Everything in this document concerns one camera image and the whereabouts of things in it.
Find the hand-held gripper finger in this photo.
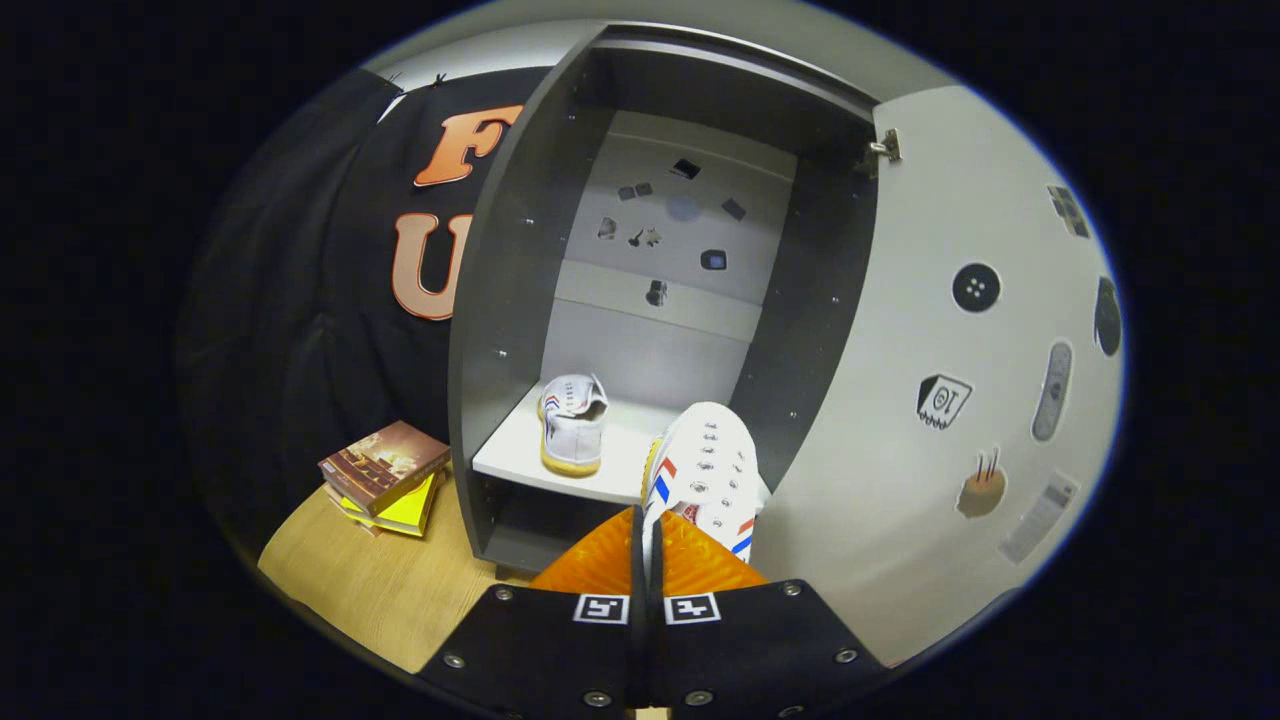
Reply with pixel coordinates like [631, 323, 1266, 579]
[648, 510, 886, 720]
[415, 505, 646, 720]

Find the white shoe with striped sides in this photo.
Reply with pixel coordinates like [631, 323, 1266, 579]
[640, 402, 761, 566]

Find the plain white shoe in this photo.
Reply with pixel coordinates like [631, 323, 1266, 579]
[537, 373, 609, 477]

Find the beige shoe cabinet door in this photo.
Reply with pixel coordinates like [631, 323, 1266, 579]
[750, 85, 1126, 669]

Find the grey shoe cabinet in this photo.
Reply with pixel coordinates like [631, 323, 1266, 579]
[447, 25, 906, 583]

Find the white cabinet shelf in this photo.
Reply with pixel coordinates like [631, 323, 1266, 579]
[472, 385, 771, 509]

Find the yellow book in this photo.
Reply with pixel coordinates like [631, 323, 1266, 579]
[340, 472, 441, 538]

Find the brown book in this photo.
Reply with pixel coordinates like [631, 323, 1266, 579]
[318, 420, 451, 518]

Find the thin pale book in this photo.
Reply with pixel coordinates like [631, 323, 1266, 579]
[322, 483, 386, 541]

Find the black backdrop cloth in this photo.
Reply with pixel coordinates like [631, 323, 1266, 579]
[178, 68, 556, 561]

